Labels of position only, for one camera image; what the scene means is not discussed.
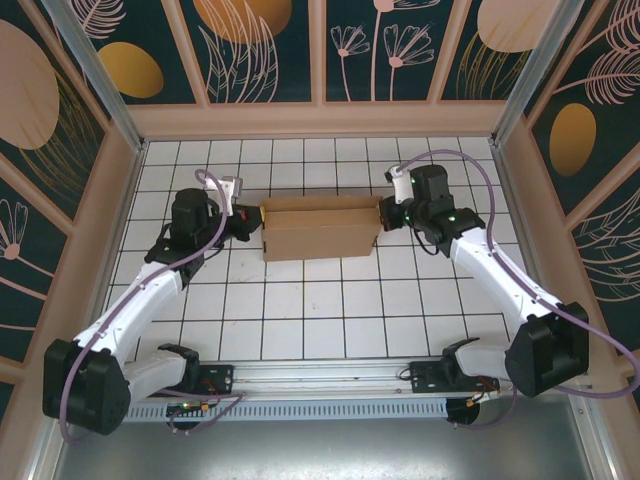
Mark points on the brown cardboard box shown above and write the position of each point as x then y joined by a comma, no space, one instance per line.
320,235

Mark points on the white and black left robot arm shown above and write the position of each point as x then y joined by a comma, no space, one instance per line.
145,300

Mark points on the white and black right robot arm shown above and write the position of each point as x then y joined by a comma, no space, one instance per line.
480,265

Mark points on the small green circuit board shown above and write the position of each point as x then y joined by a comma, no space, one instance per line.
190,407

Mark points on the yellow power connector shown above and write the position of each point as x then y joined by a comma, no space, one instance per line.
482,398

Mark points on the grey metal sheet panel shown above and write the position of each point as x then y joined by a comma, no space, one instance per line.
320,450

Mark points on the aluminium table side rail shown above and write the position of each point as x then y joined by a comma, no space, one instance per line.
129,195
513,200

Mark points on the aluminium frame post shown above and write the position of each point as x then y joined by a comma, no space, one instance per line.
100,80
535,75

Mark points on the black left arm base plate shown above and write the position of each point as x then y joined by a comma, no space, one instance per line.
222,375

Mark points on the aluminium extrusion mounting rail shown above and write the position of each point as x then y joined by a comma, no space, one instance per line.
320,372

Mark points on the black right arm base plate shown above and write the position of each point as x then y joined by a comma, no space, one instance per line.
425,380

